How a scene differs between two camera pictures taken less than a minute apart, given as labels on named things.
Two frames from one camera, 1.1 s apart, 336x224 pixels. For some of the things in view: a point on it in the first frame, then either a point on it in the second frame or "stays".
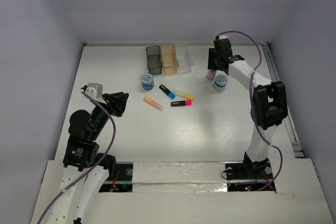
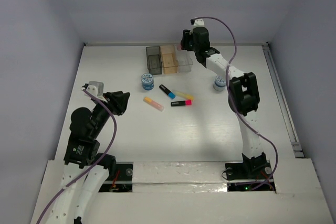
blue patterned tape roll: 147,81 stays
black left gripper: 110,104 stays
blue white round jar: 220,82 stays
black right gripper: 211,63 -> 186,36
